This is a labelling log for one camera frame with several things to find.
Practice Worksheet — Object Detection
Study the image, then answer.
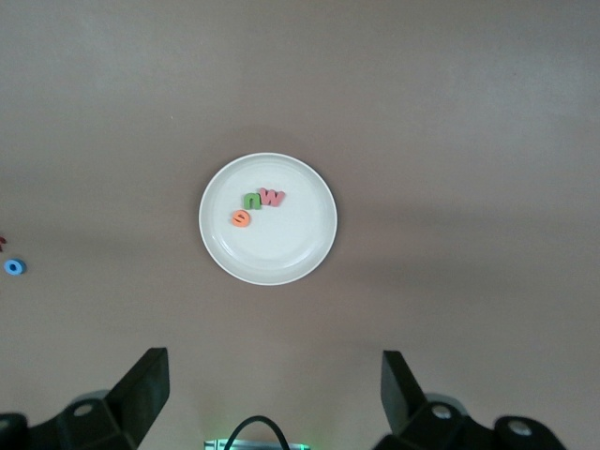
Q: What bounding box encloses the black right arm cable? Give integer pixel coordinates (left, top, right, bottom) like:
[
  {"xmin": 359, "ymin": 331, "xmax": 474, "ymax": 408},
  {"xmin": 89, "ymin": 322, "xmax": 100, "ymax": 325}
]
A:
[{"xmin": 227, "ymin": 415, "xmax": 292, "ymax": 450}]

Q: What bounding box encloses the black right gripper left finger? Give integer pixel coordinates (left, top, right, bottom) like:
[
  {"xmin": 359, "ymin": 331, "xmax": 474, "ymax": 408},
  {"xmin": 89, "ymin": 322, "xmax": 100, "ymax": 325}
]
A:
[{"xmin": 0, "ymin": 347, "xmax": 170, "ymax": 450}]

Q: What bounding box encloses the beige brown plate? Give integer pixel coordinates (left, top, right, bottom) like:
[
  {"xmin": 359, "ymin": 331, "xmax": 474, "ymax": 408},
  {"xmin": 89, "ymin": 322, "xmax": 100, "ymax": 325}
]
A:
[{"xmin": 198, "ymin": 152, "xmax": 338, "ymax": 287}]

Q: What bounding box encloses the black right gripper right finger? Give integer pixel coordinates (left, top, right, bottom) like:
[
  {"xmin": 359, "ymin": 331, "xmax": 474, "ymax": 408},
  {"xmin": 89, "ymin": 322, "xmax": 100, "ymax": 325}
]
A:
[{"xmin": 379, "ymin": 350, "xmax": 568, "ymax": 450}]

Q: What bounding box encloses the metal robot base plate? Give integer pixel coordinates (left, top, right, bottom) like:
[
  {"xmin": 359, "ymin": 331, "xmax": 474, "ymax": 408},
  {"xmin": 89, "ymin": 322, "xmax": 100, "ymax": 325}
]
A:
[{"xmin": 203, "ymin": 440, "xmax": 310, "ymax": 450}]

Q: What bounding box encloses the pink foam letter w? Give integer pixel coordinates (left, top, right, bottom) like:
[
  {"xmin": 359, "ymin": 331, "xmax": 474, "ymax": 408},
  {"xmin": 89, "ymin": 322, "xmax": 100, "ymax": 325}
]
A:
[{"xmin": 259, "ymin": 187, "xmax": 287, "ymax": 208}]

